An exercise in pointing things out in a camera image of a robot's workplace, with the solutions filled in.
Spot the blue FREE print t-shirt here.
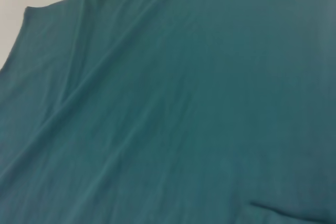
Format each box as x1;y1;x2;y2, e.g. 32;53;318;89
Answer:
0;0;336;224

